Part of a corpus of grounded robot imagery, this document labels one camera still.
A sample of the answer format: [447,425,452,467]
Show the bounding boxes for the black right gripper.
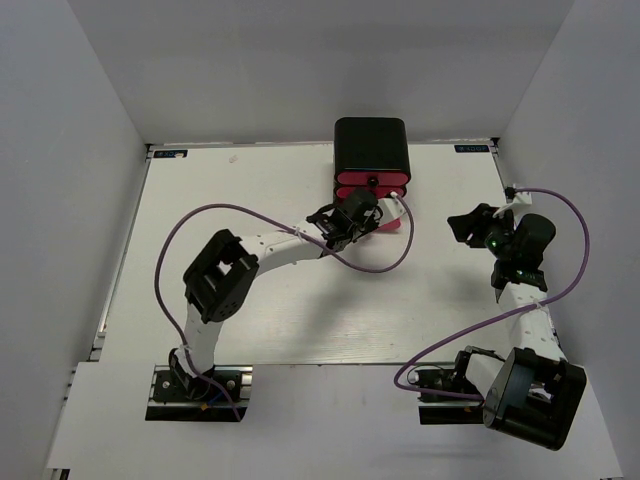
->
[448,203,516,260]

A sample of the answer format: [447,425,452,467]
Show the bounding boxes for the pink top drawer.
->
[335,170,410,187]

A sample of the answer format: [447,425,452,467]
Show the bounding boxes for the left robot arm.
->
[169,188,405,400]

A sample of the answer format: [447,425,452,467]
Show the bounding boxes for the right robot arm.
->
[447,203,586,451]

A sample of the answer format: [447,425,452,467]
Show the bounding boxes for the black drawer cabinet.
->
[333,117,411,201]

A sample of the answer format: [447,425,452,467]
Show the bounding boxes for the right dark table label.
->
[454,144,490,153]

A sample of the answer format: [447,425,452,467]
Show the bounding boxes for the dark table label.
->
[153,149,188,159]
[454,144,490,153]

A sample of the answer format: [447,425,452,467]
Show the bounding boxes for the left dark table label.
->
[153,149,188,159]

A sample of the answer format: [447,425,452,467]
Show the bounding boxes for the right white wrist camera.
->
[504,186,533,217]

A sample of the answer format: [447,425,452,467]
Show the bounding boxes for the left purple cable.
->
[153,193,415,421]

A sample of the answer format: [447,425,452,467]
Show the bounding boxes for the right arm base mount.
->
[406,346,505,425]

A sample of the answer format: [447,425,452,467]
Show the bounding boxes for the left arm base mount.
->
[145,365,253,423]

